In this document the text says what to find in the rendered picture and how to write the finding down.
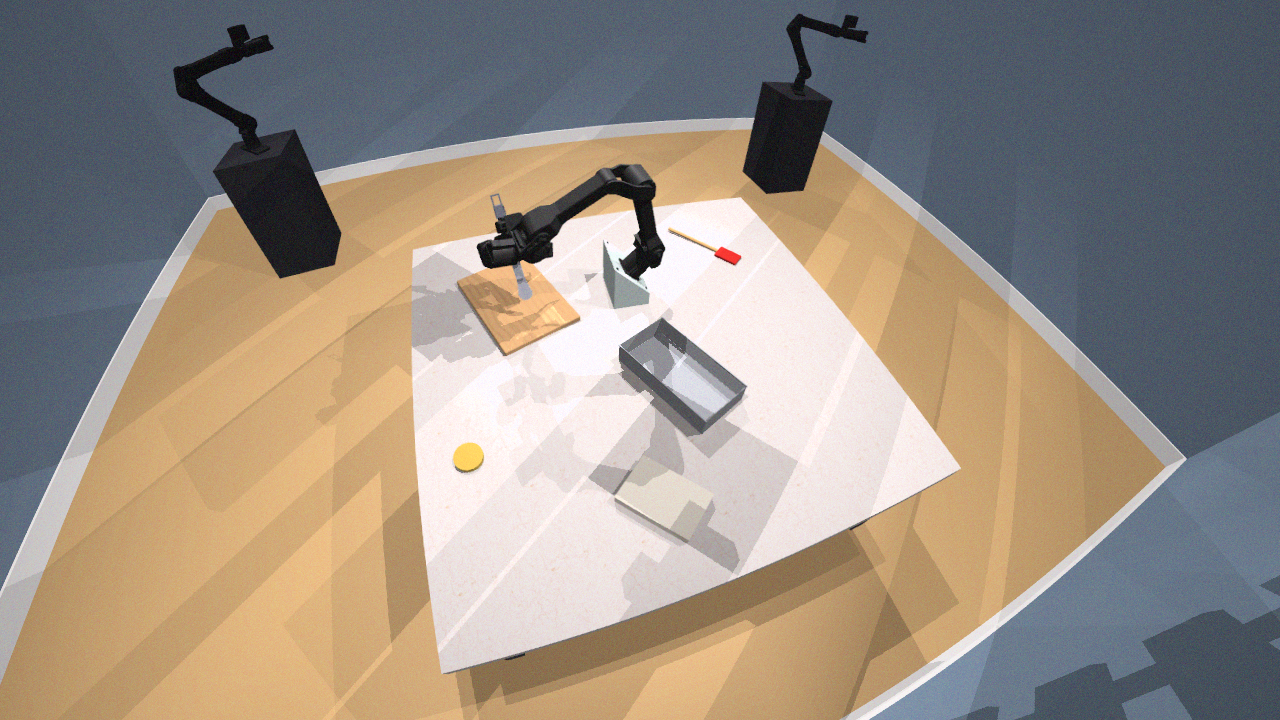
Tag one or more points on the red spatula with wooden handle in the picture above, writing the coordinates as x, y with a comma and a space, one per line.
722, 253

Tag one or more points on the yellow round disc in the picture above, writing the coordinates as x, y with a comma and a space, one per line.
468, 456

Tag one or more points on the light wooden board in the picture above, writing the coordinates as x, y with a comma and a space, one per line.
516, 323

